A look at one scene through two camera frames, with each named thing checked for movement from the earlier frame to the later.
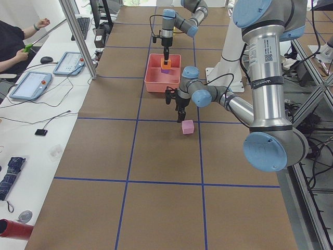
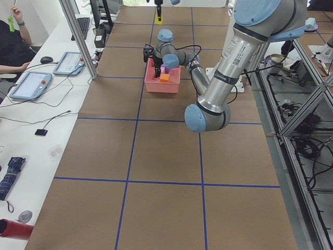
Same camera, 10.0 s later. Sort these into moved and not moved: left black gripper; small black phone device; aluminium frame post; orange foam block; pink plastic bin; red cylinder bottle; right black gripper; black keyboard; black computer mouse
Moved: left black gripper; right black gripper; orange foam block
Not moved: red cylinder bottle; small black phone device; aluminium frame post; pink plastic bin; black computer mouse; black keyboard
